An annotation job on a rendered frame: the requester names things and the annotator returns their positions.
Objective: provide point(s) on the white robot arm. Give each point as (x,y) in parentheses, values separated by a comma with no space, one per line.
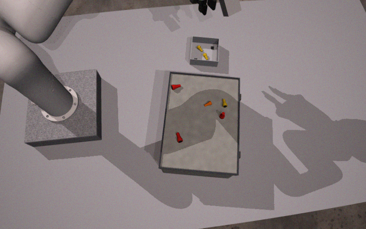
(21,68)

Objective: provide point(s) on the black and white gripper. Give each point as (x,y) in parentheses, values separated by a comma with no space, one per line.
(203,6)

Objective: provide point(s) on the grey flat rectangular case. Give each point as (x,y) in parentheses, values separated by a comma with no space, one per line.
(210,146)

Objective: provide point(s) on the red tapered cone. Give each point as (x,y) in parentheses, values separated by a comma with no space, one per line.
(179,139)
(175,86)
(222,115)

